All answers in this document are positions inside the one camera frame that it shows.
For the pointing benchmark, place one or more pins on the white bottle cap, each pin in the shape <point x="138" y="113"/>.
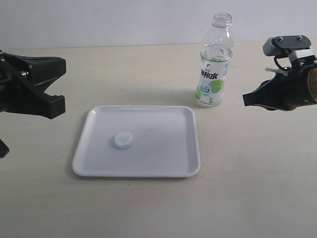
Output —
<point x="123" y="140"/>

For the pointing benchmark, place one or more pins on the clear plastic water bottle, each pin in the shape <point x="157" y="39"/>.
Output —
<point x="216" y="56"/>

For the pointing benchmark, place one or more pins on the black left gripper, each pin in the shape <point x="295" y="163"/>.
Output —
<point x="22" y="97"/>

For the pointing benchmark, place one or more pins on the white plastic tray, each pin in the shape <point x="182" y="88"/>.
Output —
<point x="165" y="143"/>

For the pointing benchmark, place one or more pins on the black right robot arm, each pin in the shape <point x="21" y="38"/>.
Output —
<point x="286" y="92"/>

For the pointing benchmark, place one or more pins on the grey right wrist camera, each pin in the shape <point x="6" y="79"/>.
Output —
<point x="295" y="47"/>

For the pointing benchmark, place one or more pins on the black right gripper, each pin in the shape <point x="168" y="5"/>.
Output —
<point x="285" y="93"/>

